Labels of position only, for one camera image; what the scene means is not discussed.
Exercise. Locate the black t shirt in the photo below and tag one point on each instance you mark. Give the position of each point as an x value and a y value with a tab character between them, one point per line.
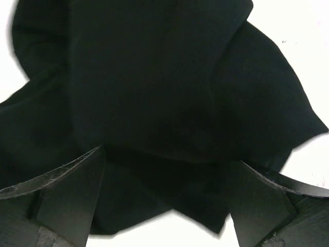
173	90

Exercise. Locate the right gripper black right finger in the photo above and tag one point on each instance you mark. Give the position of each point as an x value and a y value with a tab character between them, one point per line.
270	209

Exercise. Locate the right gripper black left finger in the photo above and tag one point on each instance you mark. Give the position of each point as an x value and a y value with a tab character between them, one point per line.
56	208

